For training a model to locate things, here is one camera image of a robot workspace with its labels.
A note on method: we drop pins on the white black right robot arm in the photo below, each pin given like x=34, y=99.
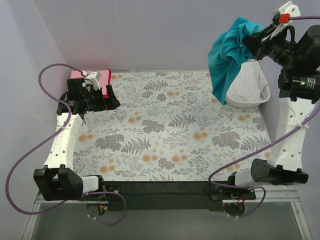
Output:
x=299, y=91

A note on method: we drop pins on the white laundry basket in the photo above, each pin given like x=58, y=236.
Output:
x=264, y=96

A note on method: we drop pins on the teal t shirt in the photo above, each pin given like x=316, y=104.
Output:
x=227, y=55

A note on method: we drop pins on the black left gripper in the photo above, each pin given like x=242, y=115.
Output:
x=105, y=99

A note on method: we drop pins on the white t shirt in basket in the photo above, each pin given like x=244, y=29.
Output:
x=248, y=83

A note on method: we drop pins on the floral table mat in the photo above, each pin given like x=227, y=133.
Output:
x=169, y=127

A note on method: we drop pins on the red folded t shirt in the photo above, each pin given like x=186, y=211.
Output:
x=104, y=81

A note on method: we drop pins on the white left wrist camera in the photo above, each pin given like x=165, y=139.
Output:
x=92, y=79

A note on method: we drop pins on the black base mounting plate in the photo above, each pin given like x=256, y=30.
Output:
x=176, y=195

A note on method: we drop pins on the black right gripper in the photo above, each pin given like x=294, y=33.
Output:
x=260, y=42

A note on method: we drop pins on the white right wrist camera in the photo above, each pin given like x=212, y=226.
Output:
x=282, y=18

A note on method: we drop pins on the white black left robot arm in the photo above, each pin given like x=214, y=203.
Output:
x=57, y=180

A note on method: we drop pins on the aluminium frame rail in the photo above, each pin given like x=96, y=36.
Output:
x=173, y=211

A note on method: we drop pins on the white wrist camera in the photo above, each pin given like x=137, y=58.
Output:
x=92, y=79
x=282, y=18

